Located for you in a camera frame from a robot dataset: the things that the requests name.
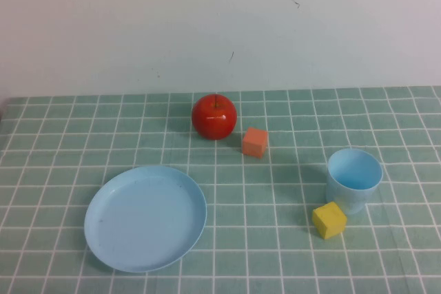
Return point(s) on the red apple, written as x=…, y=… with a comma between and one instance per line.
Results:
x=213, y=122

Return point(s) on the orange foam cube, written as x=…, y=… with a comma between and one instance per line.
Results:
x=254, y=144

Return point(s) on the light blue plastic plate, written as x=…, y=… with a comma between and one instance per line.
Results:
x=144, y=225

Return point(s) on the light blue plastic cup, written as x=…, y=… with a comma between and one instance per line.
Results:
x=355, y=170

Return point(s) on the yellow foam cube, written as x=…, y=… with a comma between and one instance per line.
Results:
x=329, y=221

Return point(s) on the green checked tablecloth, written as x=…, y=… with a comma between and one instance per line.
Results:
x=379, y=128

